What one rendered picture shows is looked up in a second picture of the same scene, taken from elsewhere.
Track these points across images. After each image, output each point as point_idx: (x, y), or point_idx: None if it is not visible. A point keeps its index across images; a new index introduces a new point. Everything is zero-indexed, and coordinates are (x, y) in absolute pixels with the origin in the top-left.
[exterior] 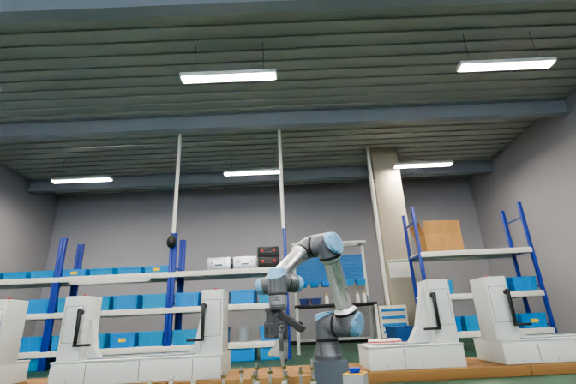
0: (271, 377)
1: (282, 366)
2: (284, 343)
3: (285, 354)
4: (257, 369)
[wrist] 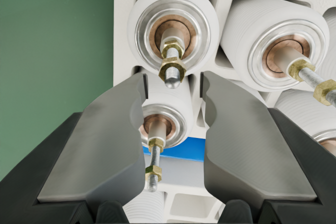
0: (317, 77)
1: (183, 78)
2: (260, 156)
3: (213, 91)
4: (160, 169)
